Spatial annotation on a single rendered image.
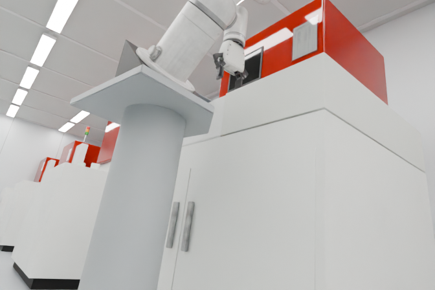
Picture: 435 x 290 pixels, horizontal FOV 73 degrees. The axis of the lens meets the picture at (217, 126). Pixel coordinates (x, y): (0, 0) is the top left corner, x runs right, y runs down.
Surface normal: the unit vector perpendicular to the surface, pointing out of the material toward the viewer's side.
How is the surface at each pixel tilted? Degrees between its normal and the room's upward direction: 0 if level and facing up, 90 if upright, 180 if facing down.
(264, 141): 90
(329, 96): 90
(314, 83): 90
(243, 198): 90
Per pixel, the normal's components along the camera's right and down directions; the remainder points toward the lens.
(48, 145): 0.64, -0.20
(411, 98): -0.76, -0.32
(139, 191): 0.26, -0.31
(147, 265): 0.79, -0.12
